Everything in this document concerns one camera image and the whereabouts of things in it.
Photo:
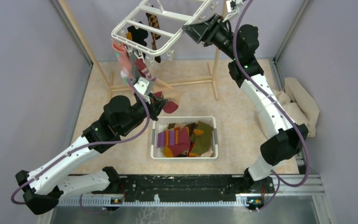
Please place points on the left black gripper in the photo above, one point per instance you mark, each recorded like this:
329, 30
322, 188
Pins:
155, 105

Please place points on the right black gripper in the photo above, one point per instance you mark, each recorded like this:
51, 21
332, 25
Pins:
200, 32

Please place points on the maroon striped beige sock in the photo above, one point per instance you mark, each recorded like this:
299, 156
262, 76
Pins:
161, 89

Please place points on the white plastic basket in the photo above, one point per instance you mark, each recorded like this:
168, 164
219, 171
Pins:
163, 122

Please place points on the purple maroon striped sock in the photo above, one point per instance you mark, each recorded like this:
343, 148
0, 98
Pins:
174, 142

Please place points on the pink patterned sock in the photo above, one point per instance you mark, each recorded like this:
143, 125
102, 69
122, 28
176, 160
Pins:
125, 63

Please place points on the olive green striped sock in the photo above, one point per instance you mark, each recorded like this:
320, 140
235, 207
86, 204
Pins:
201, 140

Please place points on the white plastic sock hanger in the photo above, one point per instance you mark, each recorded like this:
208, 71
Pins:
187, 7

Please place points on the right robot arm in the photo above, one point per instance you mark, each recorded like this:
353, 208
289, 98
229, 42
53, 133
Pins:
285, 137

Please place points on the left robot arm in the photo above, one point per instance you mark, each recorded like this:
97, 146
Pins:
45, 187

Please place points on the wooden hanger rack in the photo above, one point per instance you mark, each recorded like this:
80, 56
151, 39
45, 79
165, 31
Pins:
118, 34

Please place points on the brown argyle sock in basket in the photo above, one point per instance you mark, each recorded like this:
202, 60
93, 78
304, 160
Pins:
174, 126

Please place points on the black hanging sock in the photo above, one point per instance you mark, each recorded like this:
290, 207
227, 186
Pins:
139, 35

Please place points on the beige crumpled cloth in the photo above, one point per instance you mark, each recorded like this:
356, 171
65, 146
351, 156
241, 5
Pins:
298, 104

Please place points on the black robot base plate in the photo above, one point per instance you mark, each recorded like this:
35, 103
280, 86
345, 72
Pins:
191, 189

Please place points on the aluminium frame rail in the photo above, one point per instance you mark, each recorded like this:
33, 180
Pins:
285, 186

